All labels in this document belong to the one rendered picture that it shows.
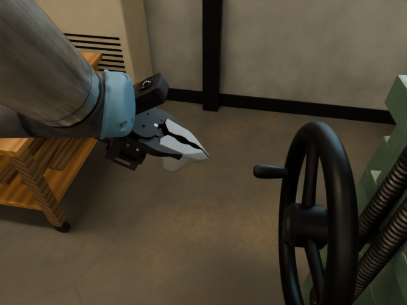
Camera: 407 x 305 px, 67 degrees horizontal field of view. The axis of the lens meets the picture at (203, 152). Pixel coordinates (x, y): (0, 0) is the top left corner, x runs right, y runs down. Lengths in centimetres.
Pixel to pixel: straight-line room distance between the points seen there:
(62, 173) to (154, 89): 110
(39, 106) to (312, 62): 170
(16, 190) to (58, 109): 122
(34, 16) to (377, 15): 170
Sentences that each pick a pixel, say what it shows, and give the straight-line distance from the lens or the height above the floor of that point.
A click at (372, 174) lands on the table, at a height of 87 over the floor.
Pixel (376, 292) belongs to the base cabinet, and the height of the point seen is 60.
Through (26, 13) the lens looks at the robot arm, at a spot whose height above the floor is 112.
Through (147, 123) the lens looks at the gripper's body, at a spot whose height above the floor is 89.
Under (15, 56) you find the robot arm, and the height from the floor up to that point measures 110.
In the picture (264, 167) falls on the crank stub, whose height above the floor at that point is 80.
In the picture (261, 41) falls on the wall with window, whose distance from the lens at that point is 180.
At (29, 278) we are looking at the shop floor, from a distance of 145.
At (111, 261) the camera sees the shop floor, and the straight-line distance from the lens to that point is 137.
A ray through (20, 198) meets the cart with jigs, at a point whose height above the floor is 18.
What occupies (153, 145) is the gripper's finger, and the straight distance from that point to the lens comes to 46.
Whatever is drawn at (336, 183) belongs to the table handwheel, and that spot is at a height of 95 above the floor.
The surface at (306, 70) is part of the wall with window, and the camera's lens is 189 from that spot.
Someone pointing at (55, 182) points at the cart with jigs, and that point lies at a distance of 145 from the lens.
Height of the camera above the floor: 118
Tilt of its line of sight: 44 degrees down
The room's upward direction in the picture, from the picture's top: straight up
